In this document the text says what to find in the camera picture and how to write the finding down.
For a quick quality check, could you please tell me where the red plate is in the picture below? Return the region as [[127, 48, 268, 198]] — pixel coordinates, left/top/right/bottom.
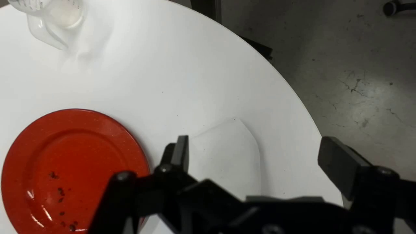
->
[[0, 108, 152, 234]]

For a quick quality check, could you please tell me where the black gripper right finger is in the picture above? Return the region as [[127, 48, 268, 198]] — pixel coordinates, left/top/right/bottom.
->
[[317, 135, 416, 234]]

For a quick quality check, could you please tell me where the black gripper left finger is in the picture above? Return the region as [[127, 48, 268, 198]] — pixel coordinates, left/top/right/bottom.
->
[[88, 134, 244, 234]]

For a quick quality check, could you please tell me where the white cloth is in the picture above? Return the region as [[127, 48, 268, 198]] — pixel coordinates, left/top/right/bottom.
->
[[189, 117, 264, 202]]

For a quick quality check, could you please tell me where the clear plastic beaker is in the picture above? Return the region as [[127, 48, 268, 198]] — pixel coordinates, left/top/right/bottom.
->
[[7, 0, 87, 31]]

